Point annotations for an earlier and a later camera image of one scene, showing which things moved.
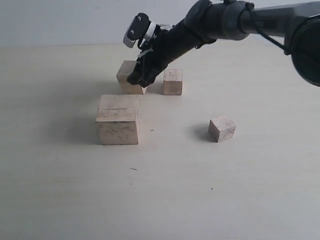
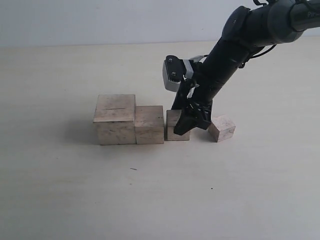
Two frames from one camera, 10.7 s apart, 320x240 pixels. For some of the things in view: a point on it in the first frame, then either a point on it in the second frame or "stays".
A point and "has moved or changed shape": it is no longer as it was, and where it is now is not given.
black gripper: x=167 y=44 to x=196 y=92
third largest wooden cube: x=173 y=82 has moved or changed shape
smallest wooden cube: x=221 y=128 stays
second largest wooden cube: x=126 y=87 to x=149 y=124
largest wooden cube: x=118 y=119 stays
